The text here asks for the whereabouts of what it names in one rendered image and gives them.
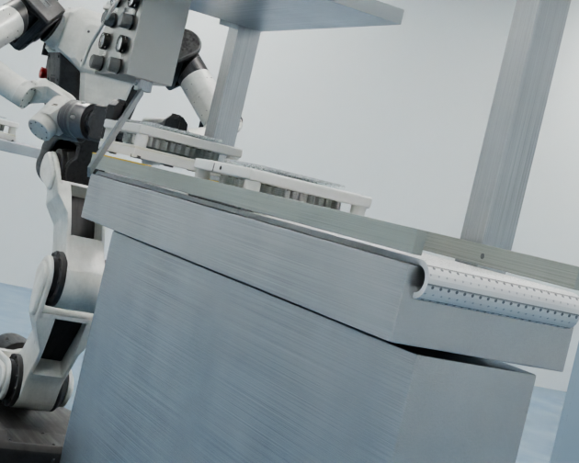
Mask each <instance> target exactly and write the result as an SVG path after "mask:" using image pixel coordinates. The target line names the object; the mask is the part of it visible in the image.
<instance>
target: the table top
mask: <svg viewBox="0 0 579 463"><path fill-rule="evenodd" d="M40 150H41V148H39V147H35V146H31V145H27V144H24V143H19V142H13V141H8V140H5V139H1V138H0V151H3V152H11V153H15V154H20V155H24V156H28V157H32V158H37V159H38V157H39V155H40Z"/></svg>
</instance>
